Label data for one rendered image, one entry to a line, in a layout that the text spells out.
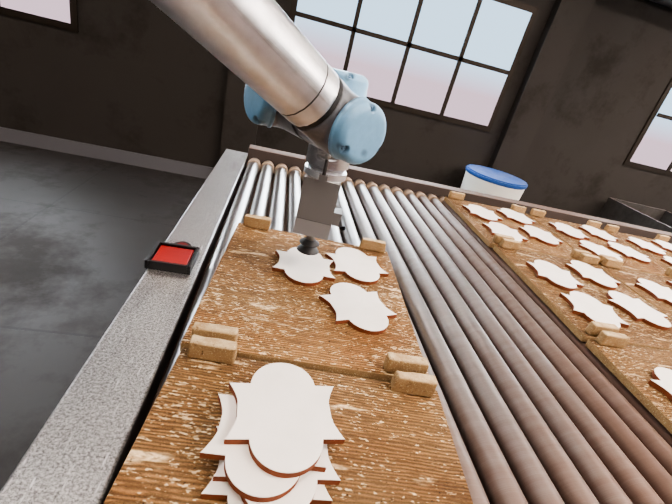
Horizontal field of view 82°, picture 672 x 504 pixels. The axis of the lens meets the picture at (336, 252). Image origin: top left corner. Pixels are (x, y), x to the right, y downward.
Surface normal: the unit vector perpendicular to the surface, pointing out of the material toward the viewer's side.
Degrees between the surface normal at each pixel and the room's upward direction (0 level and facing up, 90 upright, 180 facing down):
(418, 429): 0
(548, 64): 90
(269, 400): 0
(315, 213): 90
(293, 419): 0
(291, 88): 114
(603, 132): 90
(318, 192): 90
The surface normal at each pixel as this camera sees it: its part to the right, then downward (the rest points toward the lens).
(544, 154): 0.11, 0.47
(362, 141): 0.59, 0.48
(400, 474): 0.23, -0.87
